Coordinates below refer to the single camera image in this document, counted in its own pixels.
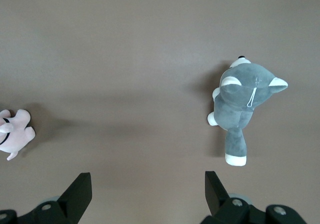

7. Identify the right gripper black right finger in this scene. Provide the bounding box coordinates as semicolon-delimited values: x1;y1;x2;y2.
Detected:
201;170;269;224

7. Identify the grey and white plush cat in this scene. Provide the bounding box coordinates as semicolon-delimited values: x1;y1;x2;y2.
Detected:
206;55;289;167

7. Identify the light pink plush piglet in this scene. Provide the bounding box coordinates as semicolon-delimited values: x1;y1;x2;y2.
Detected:
0;108;36;161

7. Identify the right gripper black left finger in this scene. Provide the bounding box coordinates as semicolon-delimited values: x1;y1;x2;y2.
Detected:
17;172;93;224

